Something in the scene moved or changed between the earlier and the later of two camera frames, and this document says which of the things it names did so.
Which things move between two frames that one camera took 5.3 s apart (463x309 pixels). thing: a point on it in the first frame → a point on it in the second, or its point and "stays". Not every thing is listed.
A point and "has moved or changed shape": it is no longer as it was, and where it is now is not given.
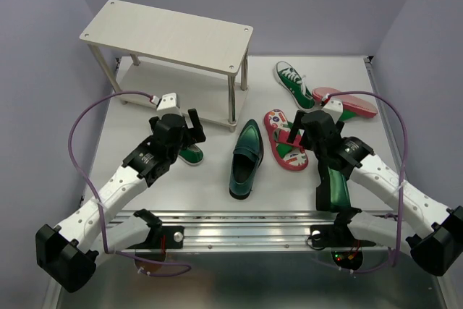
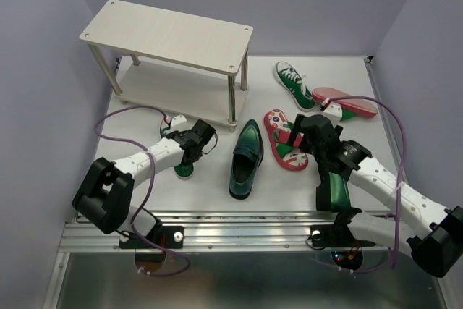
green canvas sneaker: [192, 155] has moved or changed shape
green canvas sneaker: [294, 82] stays
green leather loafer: [247, 156] stays
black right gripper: [296, 126] stays
